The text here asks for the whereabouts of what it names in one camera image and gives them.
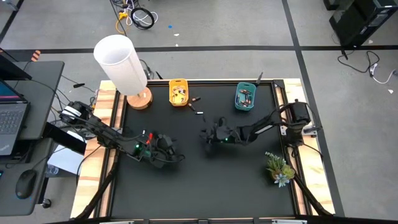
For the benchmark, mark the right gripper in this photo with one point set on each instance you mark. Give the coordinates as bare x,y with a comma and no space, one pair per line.
222,133

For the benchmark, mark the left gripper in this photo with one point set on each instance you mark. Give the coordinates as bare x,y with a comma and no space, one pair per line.
161,151

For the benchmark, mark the teal plastic basket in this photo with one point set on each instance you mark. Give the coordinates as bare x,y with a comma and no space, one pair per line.
245,108

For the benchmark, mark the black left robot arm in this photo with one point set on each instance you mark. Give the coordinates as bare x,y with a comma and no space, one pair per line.
105,135

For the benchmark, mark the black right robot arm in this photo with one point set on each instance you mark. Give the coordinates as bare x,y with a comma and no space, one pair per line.
264,127

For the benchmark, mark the yellow plastic basket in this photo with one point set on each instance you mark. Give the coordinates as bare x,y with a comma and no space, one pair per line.
178,104

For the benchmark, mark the black antenna stick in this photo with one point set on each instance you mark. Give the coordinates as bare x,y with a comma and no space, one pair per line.
159,75
259,78

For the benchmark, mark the artificial succulent plant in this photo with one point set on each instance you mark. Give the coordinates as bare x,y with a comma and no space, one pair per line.
280,169

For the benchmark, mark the white box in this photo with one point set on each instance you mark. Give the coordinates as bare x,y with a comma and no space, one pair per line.
65,157

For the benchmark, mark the white shade wooden lamp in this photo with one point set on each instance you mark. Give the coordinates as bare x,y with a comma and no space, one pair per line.
119,62

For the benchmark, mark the dark grey desk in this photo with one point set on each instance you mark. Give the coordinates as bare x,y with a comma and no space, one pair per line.
40,155

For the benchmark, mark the black caster wheel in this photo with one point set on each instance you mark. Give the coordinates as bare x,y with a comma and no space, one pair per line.
46,203

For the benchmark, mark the black desk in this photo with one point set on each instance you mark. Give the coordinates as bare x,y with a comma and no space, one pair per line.
40,90

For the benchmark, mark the black computer mouse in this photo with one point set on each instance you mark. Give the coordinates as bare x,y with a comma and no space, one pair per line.
25,184

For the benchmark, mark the black laptop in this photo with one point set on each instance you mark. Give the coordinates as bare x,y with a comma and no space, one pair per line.
12,121

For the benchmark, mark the orange black striped block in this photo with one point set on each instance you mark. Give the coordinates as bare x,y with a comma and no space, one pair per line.
35,55

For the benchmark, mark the black monitor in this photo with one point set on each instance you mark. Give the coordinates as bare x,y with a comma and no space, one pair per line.
9,68

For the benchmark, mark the black equipment cabinet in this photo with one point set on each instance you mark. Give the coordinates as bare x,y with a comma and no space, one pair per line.
357,21

